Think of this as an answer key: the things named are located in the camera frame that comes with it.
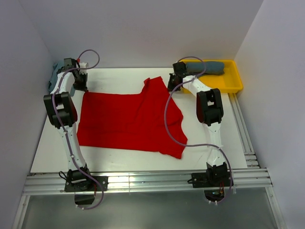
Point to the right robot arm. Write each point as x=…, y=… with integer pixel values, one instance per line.
x=209, y=112

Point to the light blue t shirt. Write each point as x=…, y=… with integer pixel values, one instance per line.
x=52, y=81

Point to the rolled dark grey t shirt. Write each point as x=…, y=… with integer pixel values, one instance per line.
x=209, y=67

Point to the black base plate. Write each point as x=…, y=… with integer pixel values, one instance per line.
x=201, y=180
x=88, y=185

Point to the yellow plastic tray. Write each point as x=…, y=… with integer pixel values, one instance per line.
x=229, y=82

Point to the aluminium front rail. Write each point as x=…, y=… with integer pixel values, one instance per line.
x=152, y=181

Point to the aluminium side rail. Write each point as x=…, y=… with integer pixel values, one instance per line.
x=248, y=149

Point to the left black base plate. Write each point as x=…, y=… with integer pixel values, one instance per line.
x=88, y=185

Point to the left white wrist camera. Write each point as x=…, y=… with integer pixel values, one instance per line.
x=82, y=65

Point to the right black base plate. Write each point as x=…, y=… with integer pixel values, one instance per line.
x=201, y=180

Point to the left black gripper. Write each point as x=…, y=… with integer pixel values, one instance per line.
x=83, y=88

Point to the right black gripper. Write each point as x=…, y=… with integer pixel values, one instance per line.
x=171, y=87

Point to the red t shirt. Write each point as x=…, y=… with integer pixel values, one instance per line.
x=132, y=121

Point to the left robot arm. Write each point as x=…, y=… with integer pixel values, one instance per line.
x=63, y=116

